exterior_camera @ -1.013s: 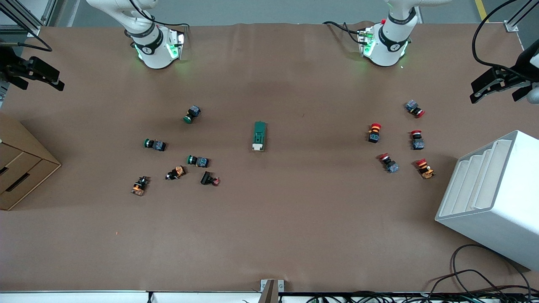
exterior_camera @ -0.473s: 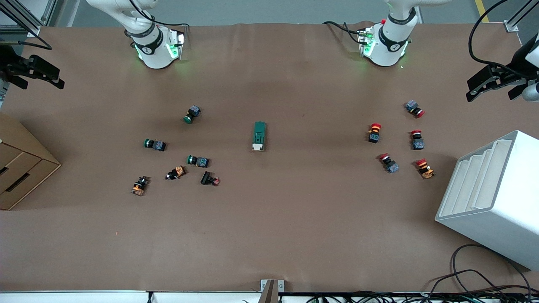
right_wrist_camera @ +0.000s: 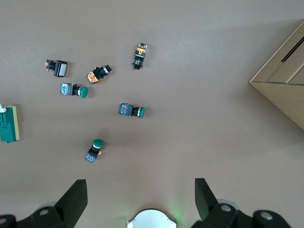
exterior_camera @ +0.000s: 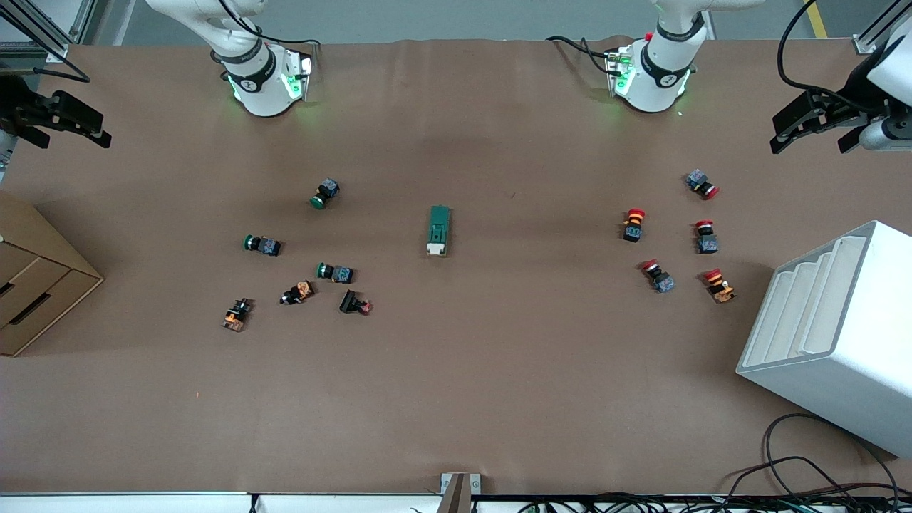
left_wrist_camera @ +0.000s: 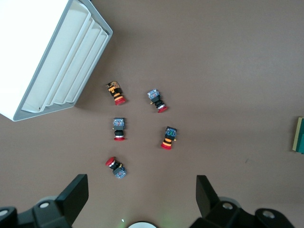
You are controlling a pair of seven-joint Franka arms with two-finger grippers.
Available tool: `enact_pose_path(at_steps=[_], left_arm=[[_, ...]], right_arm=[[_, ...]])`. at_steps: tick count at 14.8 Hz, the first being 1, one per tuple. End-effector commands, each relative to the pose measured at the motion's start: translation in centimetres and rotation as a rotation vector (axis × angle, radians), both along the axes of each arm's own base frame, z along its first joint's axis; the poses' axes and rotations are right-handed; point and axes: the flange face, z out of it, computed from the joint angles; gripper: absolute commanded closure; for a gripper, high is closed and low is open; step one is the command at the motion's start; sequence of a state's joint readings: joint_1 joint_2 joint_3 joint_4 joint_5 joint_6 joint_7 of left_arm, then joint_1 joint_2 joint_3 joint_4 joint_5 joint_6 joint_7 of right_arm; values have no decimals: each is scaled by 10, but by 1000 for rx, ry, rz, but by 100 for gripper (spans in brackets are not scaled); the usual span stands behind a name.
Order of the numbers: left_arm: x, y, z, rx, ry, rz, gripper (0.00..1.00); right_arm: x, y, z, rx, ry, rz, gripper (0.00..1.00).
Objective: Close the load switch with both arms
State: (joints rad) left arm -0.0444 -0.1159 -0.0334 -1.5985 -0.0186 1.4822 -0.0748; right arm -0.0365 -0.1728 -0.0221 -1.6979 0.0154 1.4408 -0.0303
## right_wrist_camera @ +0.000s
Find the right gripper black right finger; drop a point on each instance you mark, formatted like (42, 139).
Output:
(225, 216)

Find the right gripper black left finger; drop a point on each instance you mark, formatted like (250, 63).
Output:
(54, 215)

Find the green push button blue block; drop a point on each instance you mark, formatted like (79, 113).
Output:
(126, 109)
(66, 89)
(91, 155)

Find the brown table mat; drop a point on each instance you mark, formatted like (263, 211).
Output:
(190, 118)

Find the brown cardboard box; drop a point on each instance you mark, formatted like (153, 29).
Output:
(285, 90)

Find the black selector switch orange block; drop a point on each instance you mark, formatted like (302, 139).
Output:
(95, 76)
(140, 54)

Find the black switch red tip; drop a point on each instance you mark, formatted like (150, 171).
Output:
(60, 69)

